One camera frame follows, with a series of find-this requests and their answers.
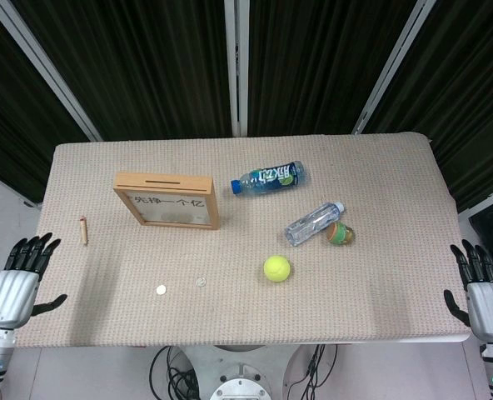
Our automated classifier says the black pleated curtain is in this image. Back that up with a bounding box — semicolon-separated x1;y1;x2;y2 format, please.
246;0;418;137
362;0;493;213
11;0;235;141
0;0;92;205

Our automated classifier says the yellow tennis ball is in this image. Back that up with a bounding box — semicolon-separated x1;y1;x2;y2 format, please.
263;254;291;283

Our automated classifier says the blue label drink bottle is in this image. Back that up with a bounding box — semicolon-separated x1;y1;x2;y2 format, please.
230;160;307;196

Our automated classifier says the clear plastic water bottle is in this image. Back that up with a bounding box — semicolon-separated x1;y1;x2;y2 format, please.
284;201;346;248

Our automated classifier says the black floor cable bundle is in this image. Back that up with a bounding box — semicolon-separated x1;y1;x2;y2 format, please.
149;345;202;400
286;343;339;400

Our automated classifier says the beige woven table cloth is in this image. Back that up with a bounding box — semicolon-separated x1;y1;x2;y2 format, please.
15;131;475;348

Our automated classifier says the green orange toy cup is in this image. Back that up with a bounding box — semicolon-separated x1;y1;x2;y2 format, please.
325;221;357;247

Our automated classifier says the white frame post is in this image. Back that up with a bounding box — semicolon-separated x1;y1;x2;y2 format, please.
223;0;251;138
0;0;103;142
351;0;441;135

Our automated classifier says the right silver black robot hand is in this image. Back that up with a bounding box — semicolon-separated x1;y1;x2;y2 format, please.
443;238;493;346

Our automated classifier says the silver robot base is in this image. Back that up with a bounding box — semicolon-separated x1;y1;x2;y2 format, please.
178;343;311;400

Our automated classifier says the wooden coin box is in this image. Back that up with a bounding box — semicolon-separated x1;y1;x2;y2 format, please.
112;172;222;232

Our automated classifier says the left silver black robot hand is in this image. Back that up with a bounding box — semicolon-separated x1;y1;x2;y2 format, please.
0;232;69;331

